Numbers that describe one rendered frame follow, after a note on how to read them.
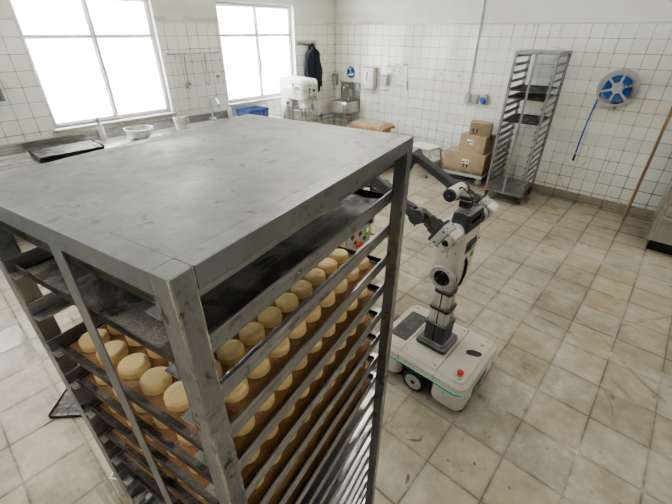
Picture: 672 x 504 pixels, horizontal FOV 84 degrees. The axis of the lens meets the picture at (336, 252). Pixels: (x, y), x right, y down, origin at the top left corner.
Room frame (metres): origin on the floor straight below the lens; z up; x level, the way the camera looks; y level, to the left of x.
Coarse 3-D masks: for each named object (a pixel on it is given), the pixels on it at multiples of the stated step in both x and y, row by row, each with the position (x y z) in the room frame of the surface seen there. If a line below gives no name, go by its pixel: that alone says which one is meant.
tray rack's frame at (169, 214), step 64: (192, 128) 0.89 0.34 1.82; (256, 128) 0.90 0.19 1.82; (320, 128) 0.90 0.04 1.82; (0, 192) 0.49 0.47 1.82; (64, 192) 0.49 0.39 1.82; (128, 192) 0.49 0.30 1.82; (192, 192) 0.50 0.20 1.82; (256, 192) 0.50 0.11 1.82; (320, 192) 0.50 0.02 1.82; (0, 256) 0.51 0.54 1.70; (64, 256) 0.40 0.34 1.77; (128, 256) 0.32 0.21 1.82; (192, 256) 0.32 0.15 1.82; (192, 320) 0.29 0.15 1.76; (64, 384) 0.52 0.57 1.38; (192, 384) 0.28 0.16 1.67
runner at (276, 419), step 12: (372, 300) 0.76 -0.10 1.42; (360, 312) 0.70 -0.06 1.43; (336, 348) 0.60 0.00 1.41; (324, 360) 0.56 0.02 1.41; (312, 372) 0.52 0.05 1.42; (300, 384) 0.49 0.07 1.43; (300, 396) 0.48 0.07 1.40; (288, 408) 0.45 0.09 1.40; (276, 420) 0.42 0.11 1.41; (264, 432) 0.39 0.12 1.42; (252, 444) 0.36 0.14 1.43; (240, 456) 0.34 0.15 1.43; (252, 456) 0.36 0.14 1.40; (240, 468) 0.34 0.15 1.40
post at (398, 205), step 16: (400, 160) 0.81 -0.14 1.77; (400, 176) 0.81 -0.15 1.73; (400, 192) 0.81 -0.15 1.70; (400, 208) 0.81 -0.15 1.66; (400, 224) 0.80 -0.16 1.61; (400, 240) 0.81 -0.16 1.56; (400, 256) 0.83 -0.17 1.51; (384, 288) 0.82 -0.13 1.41; (384, 304) 0.81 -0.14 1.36; (384, 320) 0.81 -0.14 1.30; (384, 336) 0.81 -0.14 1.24; (384, 352) 0.81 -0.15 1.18; (384, 368) 0.80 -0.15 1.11; (384, 384) 0.81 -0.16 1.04; (384, 400) 0.82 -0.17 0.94; (368, 464) 0.82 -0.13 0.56; (368, 480) 0.81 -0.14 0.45; (368, 496) 0.81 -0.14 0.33
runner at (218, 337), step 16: (368, 208) 0.72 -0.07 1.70; (352, 224) 0.65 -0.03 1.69; (336, 240) 0.60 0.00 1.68; (320, 256) 0.55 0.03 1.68; (288, 272) 0.47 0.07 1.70; (304, 272) 0.51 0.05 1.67; (272, 288) 0.44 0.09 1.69; (288, 288) 0.47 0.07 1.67; (256, 304) 0.41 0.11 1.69; (240, 320) 0.38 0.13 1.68; (224, 336) 0.35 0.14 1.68; (176, 368) 0.29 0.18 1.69
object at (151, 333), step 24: (360, 192) 0.86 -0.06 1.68; (336, 216) 0.73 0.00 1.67; (288, 240) 0.62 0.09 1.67; (312, 240) 0.62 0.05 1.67; (48, 264) 0.53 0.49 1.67; (72, 264) 0.53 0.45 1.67; (264, 264) 0.54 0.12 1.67; (288, 264) 0.54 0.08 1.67; (48, 288) 0.46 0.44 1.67; (96, 288) 0.47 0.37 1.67; (120, 288) 0.47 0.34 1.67; (216, 288) 0.47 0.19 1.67; (240, 288) 0.47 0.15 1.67; (264, 288) 0.47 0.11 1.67; (96, 312) 0.39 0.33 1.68; (120, 312) 0.41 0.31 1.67; (144, 312) 0.41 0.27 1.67; (216, 312) 0.41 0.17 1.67; (144, 336) 0.36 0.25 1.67; (168, 360) 0.32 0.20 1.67
